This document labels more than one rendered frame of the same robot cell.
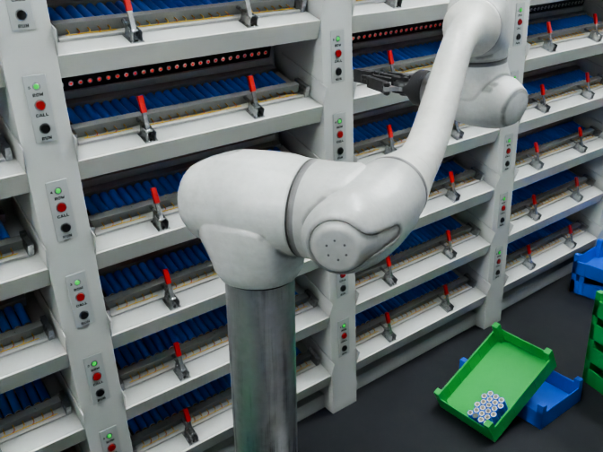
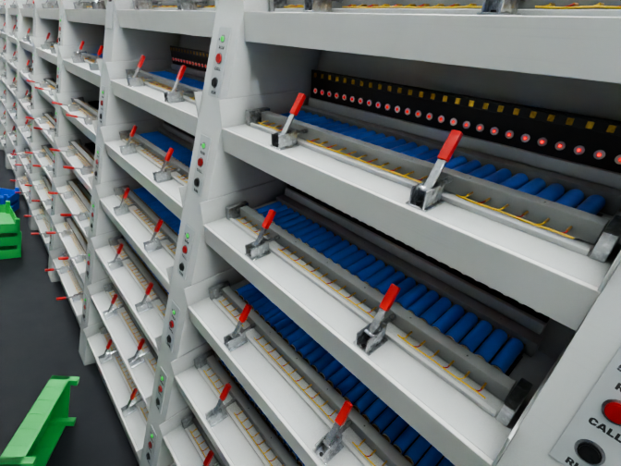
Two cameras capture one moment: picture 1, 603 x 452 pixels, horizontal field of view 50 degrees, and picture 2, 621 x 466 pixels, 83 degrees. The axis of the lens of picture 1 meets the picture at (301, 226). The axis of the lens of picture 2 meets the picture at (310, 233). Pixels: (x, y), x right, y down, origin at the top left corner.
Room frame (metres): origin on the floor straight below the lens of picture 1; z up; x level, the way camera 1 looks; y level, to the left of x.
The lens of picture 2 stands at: (1.26, -0.28, 1.20)
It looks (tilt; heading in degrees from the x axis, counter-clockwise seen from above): 18 degrees down; 77
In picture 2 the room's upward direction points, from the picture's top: 16 degrees clockwise
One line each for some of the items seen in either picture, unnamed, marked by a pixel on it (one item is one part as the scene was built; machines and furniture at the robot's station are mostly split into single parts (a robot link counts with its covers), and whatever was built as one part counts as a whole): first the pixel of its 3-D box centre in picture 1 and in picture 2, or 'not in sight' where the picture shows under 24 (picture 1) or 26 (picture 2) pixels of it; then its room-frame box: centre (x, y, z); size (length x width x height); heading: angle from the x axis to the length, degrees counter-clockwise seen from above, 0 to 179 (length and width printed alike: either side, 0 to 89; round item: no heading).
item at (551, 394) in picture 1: (519, 379); not in sight; (1.62, -0.64, 0.04); 0.30 x 0.20 x 0.08; 36
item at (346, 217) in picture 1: (355, 218); not in sight; (0.75, -0.07, 0.98); 0.18 x 0.14 x 0.13; 151
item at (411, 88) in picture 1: (415, 86); not in sight; (1.38, -0.26, 1.01); 0.09 x 0.08 x 0.07; 36
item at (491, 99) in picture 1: (485, 93); not in sight; (1.23, -0.36, 1.02); 0.16 x 0.11 x 0.13; 36
